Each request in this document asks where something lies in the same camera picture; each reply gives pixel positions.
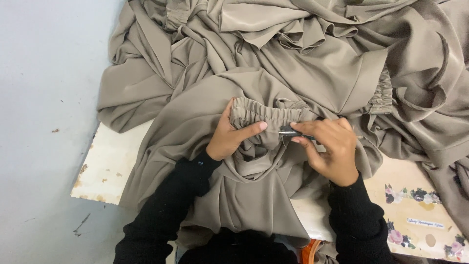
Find person's left hand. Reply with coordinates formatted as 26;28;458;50
205;97;268;162

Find person's right hand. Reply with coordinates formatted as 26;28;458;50
289;117;360;187

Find black thread snips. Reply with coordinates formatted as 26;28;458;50
279;124;316;141

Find taupe garment with elastic waistband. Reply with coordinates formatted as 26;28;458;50
119;67;384;251

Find heap of taupe fabric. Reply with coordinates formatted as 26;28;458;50
97;0;469;240

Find floral print cardboard box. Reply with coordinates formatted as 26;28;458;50
362;157;469;263

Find person's black top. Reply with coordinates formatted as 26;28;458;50
177;228;299;264

